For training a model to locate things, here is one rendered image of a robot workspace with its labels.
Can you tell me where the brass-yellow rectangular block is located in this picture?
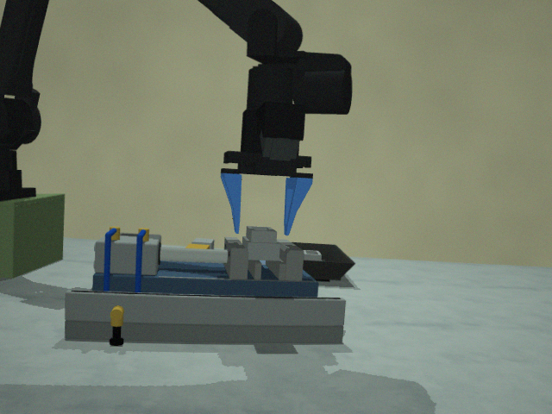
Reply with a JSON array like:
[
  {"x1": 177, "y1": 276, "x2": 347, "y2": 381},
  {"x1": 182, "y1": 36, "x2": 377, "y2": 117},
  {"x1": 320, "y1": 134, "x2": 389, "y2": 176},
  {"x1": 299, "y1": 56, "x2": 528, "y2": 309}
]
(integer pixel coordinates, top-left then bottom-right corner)
[{"x1": 185, "y1": 244, "x2": 210, "y2": 249}]

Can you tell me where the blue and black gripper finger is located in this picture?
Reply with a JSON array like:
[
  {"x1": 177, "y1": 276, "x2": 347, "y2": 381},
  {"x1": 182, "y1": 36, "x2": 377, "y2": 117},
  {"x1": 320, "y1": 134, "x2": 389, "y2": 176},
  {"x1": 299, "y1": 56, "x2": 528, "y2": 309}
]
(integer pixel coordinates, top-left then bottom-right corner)
[
  {"x1": 221, "y1": 173, "x2": 242, "y2": 234},
  {"x1": 284, "y1": 178, "x2": 313, "y2": 235}
]

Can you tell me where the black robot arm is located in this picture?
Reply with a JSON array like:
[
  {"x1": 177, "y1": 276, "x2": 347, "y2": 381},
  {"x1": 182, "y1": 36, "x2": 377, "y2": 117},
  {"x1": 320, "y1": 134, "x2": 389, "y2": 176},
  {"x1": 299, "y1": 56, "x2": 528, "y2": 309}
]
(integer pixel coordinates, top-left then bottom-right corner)
[{"x1": 0, "y1": 0, "x2": 352, "y2": 201}]

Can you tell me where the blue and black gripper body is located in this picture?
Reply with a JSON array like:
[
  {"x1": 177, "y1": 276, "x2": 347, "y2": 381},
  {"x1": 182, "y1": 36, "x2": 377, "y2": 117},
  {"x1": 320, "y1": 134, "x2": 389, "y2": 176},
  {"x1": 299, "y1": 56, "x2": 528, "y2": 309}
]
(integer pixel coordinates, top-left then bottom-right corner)
[{"x1": 221, "y1": 151, "x2": 313, "y2": 179}]

